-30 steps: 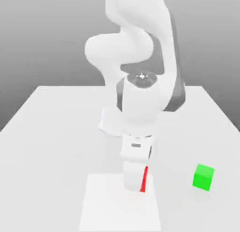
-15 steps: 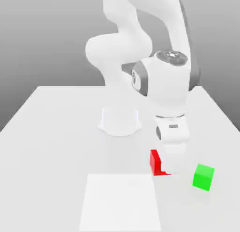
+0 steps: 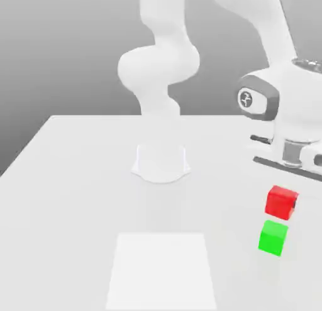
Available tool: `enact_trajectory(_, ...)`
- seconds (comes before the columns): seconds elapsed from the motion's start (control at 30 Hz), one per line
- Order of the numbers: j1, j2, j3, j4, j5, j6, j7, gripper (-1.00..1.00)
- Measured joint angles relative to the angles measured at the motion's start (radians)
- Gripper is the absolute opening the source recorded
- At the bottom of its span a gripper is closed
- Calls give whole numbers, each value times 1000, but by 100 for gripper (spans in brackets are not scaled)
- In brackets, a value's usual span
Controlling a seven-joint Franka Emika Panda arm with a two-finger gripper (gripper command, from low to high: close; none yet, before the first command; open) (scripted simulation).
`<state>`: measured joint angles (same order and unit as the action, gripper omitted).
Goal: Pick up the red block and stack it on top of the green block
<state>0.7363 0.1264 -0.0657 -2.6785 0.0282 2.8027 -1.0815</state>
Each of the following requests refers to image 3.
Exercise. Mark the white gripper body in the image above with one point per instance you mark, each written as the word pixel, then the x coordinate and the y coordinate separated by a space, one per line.
pixel 309 180

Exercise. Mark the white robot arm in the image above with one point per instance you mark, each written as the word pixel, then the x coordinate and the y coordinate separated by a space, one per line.
pixel 161 64

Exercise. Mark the small red cube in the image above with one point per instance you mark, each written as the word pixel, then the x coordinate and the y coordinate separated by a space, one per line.
pixel 279 203

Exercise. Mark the small green cube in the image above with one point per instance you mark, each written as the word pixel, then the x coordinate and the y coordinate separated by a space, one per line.
pixel 272 238

